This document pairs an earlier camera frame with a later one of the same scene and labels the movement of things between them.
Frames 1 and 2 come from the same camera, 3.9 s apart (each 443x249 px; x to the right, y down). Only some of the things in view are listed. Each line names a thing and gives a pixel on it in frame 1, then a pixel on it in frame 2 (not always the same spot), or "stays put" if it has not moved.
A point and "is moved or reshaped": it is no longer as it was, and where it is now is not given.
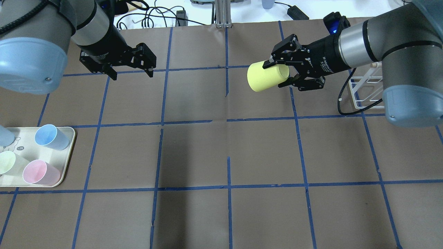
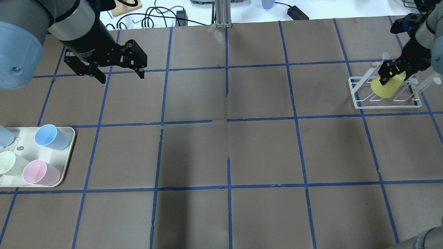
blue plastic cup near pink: [49, 135] stays put
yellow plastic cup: [259, 79] is moved or reshaped
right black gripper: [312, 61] → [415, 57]
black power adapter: [296, 14] stays put
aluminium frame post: [223, 18] stays put
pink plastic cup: [37, 171] stays put
